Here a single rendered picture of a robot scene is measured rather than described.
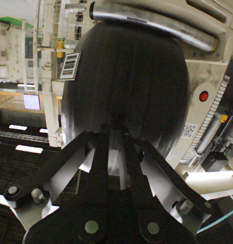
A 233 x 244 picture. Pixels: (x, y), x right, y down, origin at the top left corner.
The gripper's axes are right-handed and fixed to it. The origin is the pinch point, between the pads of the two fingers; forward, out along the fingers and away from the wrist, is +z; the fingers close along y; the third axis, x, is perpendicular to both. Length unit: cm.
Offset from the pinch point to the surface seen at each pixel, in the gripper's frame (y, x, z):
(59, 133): -41, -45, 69
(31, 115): -761, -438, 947
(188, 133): 34.8, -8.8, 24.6
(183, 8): 11.3, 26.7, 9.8
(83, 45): -8.6, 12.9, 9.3
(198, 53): 24.8, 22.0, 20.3
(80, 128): -6.2, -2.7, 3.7
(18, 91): -518, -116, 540
